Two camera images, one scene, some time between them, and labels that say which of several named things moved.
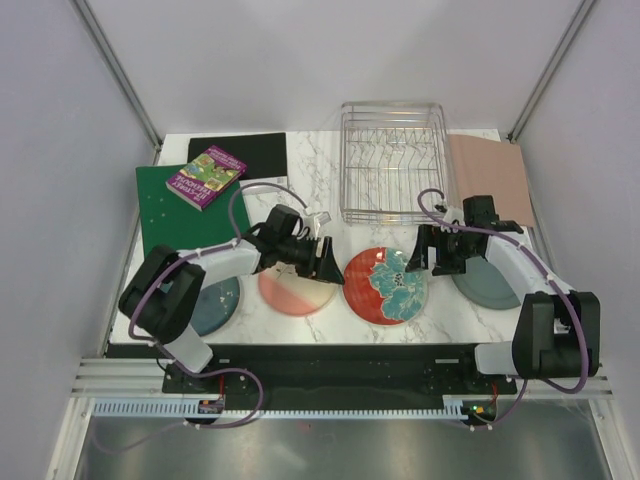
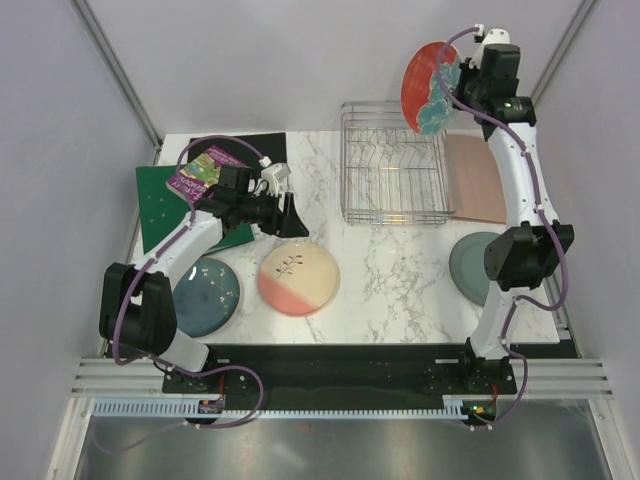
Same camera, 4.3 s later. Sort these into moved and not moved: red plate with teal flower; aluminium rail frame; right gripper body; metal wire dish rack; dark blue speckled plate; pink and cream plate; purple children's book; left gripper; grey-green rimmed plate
Moved: red plate with teal flower; right gripper body; left gripper
Not moved: pink and cream plate; aluminium rail frame; grey-green rimmed plate; dark blue speckled plate; metal wire dish rack; purple children's book
